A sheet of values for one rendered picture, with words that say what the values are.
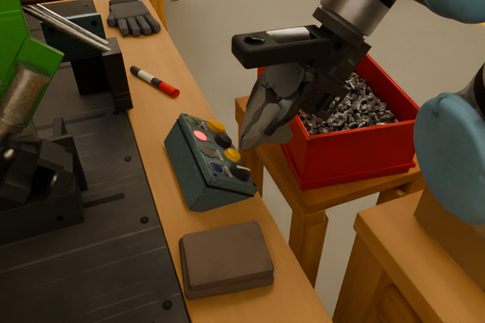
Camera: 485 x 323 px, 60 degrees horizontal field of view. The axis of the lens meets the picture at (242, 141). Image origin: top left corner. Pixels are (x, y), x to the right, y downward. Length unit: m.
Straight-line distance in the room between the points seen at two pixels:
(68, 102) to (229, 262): 0.46
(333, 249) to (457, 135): 1.32
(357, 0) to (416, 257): 0.34
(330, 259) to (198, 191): 1.14
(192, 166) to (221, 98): 1.80
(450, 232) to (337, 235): 1.11
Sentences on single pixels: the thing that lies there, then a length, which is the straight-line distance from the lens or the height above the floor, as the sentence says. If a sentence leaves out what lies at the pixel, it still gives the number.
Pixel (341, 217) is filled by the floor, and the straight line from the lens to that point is 1.76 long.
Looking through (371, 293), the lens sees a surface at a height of 0.73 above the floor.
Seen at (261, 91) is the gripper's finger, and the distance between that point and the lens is 0.57.
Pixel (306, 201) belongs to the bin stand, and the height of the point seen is 0.80.
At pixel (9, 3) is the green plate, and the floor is 1.15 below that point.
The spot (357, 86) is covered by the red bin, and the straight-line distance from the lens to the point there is 0.84.
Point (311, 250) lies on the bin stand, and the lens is 0.83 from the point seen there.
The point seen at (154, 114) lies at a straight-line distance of 0.73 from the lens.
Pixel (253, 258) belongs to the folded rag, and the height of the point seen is 0.93.
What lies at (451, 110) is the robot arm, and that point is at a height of 1.13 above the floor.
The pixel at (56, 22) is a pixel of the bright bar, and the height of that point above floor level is 1.07.
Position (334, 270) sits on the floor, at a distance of 1.61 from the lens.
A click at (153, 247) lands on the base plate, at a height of 0.90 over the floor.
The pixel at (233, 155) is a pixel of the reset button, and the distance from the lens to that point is 0.58.
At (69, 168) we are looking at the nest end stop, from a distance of 0.55.
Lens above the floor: 1.33
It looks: 40 degrees down
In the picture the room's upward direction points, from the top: straight up
